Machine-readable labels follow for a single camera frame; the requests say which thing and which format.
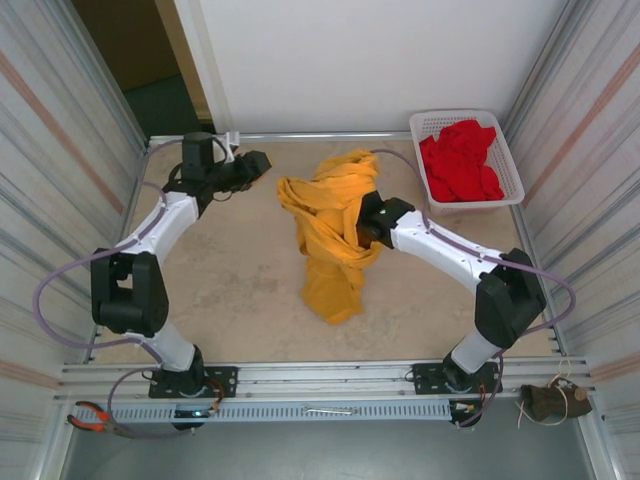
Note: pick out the yellow printed t-shirt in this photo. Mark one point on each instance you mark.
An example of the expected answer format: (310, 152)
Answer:
(330, 280)

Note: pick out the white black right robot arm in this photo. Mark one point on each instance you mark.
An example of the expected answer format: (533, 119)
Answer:
(440, 245)

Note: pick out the red crumpled cloth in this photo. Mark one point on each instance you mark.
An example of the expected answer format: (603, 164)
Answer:
(465, 170)

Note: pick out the white plastic mesh basket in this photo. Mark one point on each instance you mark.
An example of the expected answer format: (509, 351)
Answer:
(427, 124)

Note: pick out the small silver wrench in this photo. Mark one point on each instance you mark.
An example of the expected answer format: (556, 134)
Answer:
(330, 410)

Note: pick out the aluminium table edge rail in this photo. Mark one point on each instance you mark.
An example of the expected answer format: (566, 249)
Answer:
(300, 137)

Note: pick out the white door frame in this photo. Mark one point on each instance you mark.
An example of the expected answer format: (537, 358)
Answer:
(212, 85)

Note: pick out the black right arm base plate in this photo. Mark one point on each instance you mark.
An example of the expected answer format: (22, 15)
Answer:
(425, 380)

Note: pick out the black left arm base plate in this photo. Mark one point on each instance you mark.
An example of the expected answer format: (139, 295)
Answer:
(225, 380)

